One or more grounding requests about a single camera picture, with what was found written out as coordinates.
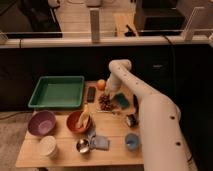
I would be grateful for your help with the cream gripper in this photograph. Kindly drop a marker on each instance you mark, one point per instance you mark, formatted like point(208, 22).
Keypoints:
point(110, 93)

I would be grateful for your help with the dark red grape bunch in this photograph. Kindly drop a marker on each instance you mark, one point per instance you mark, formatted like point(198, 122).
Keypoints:
point(105, 103)

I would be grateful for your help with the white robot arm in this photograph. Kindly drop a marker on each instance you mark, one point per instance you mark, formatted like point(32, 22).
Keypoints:
point(164, 147)

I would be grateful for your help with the orange fruit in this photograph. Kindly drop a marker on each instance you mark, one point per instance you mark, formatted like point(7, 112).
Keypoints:
point(101, 84)

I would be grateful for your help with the teal sponge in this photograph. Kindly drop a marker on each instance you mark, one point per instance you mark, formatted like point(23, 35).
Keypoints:
point(121, 100)

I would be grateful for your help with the black rectangular block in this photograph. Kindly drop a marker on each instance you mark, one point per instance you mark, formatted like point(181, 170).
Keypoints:
point(91, 94)

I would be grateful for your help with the orange-brown bowl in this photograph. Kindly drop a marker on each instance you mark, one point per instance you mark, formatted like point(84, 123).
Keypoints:
point(72, 121)

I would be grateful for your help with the grey-blue cloth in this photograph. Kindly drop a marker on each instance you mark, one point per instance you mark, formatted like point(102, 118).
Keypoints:
point(97, 142)

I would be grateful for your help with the blue mug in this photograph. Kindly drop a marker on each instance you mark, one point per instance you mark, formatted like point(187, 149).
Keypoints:
point(132, 141)

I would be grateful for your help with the green plastic tray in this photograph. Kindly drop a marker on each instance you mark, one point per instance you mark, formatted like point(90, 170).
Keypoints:
point(58, 92)

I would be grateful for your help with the small steel cup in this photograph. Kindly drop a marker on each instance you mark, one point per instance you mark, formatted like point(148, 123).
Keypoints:
point(83, 146)

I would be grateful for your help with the purple bowl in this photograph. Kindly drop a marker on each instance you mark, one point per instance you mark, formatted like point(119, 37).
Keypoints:
point(42, 123)

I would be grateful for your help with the white cup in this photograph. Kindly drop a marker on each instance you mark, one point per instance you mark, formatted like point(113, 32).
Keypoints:
point(48, 147)

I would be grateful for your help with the black handled knife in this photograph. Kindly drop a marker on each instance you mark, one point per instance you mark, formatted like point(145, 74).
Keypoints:
point(135, 103)

